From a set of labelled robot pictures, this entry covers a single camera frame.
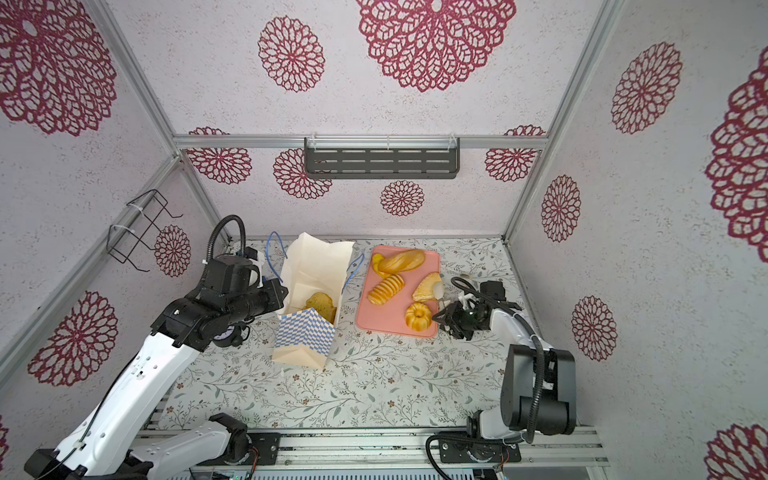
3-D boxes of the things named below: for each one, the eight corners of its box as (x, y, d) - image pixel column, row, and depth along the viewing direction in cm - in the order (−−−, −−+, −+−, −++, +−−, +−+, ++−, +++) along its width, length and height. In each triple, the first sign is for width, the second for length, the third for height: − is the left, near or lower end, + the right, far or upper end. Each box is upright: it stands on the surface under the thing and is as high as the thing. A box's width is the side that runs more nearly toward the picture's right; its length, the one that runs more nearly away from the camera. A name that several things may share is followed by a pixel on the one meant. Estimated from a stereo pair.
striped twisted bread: (366, 298, 104) (366, 292, 101) (392, 277, 110) (393, 271, 107) (378, 309, 101) (378, 303, 98) (404, 286, 107) (405, 280, 104)
